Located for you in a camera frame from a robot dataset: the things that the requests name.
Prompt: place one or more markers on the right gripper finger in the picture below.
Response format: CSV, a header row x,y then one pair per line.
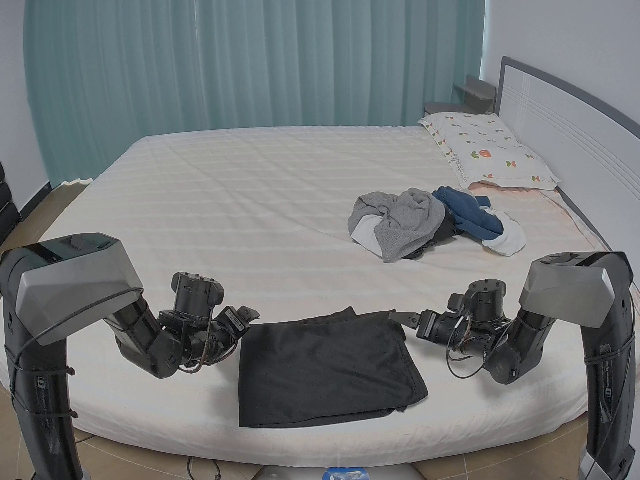
x,y
404,318

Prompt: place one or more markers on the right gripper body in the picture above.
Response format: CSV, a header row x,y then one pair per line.
x,y
435,325

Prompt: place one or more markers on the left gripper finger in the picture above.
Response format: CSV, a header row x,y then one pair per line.
x,y
250,314

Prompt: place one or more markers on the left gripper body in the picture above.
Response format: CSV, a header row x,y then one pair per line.
x,y
231,325

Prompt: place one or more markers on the black T-shirt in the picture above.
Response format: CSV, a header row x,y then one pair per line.
x,y
325,368

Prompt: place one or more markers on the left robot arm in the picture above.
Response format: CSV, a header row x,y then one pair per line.
x,y
75,288

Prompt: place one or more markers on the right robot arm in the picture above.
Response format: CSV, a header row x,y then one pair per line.
x,y
575,288

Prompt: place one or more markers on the pile of clothes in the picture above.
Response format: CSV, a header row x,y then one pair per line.
x,y
415,218

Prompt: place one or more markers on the bed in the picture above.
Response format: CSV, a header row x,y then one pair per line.
x,y
250,193

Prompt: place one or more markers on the white printed pillow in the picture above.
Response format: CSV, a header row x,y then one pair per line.
x,y
490,148

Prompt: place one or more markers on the grey bedside table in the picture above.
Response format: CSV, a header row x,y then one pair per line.
x,y
472,95

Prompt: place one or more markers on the blue-green curtain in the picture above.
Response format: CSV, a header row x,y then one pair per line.
x,y
340,43
110,68

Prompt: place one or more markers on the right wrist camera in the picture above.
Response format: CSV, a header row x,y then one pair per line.
x,y
457,302

